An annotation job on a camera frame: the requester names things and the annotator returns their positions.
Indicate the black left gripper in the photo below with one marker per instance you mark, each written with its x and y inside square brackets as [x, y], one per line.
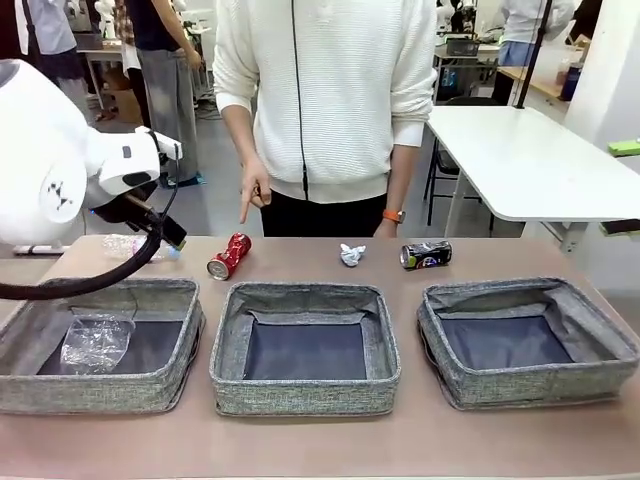
[127, 210]

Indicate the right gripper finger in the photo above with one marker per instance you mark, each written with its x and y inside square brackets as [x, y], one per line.
[625, 148]
[622, 227]

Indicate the clear plastic bottle pink label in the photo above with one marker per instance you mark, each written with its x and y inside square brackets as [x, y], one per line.
[117, 246]

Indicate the crushed red soda can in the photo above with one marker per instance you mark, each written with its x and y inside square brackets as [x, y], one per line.
[232, 252]

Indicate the clear plastic bag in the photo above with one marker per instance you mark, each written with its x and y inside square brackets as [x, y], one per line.
[95, 345]

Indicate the white paper ball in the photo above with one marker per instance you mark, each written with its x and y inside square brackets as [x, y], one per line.
[351, 255]

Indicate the crushed black drink can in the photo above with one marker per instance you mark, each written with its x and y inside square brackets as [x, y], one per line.
[425, 256]

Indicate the person's left forearm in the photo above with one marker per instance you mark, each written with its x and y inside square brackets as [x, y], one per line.
[402, 175]

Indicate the person's right forearm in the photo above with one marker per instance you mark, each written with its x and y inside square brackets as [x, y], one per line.
[240, 135]

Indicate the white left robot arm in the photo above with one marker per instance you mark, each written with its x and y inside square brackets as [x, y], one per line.
[35, 165]

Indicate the person's right hand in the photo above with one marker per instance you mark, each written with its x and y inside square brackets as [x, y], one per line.
[256, 185]

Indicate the person's left hand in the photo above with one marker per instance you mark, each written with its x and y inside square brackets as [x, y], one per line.
[387, 230]

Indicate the dark blue bottle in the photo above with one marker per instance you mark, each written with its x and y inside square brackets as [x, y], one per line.
[570, 80]

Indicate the large white table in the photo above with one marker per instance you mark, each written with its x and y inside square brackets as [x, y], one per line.
[525, 160]

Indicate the wooden top table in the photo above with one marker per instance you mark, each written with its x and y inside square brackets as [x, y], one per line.
[540, 82]

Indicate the black stand pole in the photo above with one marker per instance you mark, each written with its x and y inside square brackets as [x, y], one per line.
[532, 60]
[30, 25]

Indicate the person in grey wide jeans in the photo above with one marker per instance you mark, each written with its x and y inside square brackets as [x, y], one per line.
[170, 100]

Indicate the brown cardboard box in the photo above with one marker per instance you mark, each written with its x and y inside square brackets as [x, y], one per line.
[129, 105]

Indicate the small white table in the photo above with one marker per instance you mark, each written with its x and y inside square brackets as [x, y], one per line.
[35, 250]

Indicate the person in plaid shirt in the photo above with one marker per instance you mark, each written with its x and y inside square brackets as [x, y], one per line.
[140, 100]

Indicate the person in light blue shirt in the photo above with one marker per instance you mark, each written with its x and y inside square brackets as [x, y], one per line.
[525, 30]

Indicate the grey fabric basket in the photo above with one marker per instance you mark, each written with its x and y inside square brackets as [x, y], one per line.
[100, 395]
[300, 395]
[525, 390]

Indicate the black plastic crate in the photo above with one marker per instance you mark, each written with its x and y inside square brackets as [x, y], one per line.
[464, 47]

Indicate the brown top metal table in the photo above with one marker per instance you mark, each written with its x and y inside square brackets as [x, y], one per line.
[100, 47]

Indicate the person in white sweater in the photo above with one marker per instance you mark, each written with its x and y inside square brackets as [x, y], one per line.
[340, 100]

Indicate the orange wrist watch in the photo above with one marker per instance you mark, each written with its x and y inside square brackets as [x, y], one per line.
[395, 215]

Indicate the person in grey trousers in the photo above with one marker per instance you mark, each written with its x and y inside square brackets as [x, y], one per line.
[55, 25]

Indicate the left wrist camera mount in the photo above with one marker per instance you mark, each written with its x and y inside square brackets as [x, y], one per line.
[167, 142]

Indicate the grey metal frame table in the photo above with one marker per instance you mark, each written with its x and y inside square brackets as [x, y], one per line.
[487, 50]

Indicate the black chair frame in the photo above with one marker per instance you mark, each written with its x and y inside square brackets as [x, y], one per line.
[445, 167]

